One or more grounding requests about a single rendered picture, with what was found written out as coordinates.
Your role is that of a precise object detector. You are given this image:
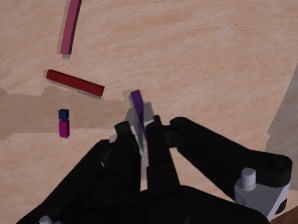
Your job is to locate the pink rod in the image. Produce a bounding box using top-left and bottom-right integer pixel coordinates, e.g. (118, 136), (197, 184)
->
(60, 0), (82, 55)

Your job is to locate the small dark blue block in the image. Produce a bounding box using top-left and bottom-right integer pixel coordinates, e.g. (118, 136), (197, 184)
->
(58, 109), (69, 120)

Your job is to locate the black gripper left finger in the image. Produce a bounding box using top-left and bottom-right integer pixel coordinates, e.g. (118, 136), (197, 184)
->
(16, 107), (144, 224)

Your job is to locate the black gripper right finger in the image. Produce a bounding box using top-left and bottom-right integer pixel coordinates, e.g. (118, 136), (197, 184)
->
(144, 102), (293, 224)

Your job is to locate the purple rod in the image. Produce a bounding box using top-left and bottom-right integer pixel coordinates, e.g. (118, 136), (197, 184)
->
(130, 90), (146, 139)

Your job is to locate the dark red rod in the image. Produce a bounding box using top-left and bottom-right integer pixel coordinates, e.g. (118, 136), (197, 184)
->
(46, 69), (105, 97)

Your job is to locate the magenta rod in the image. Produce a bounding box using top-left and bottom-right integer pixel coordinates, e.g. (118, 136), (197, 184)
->
(59, 120), (70, 138)

